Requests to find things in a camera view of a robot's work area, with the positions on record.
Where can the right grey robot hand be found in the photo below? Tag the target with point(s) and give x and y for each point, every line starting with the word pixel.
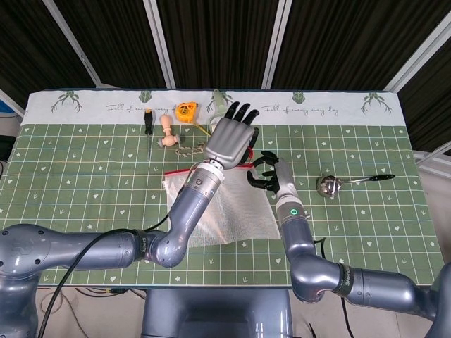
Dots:
pixel 284 177

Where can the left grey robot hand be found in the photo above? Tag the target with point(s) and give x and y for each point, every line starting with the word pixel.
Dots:
pixel 229 141

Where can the clear mesh zipper pouch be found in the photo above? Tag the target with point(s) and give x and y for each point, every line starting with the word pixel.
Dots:
pixel 243 211

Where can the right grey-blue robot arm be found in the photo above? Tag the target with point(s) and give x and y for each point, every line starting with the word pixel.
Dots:
pixel 299 246

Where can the yellow tape measure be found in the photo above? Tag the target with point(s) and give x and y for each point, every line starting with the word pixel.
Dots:
pixel 185 112

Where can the wooden toy hammer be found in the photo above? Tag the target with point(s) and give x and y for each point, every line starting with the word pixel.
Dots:
pixel 169 140

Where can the black yellow screwdriver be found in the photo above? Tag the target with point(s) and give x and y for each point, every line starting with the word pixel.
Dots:
pixel 148 123

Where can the green grid tablecloth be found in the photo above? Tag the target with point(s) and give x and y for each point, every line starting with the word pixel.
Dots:
pixel 352 229

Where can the dark pleated curtain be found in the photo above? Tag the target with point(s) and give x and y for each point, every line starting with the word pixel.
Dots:
pixel 218 35

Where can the grey-blue robot torso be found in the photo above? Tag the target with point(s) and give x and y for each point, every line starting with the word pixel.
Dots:
pixel 218 313

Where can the aluminium frame post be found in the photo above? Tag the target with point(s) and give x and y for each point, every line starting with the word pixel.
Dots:
pixel 277 42
pixel 77 45
pixel 423 58
pixel 160 42

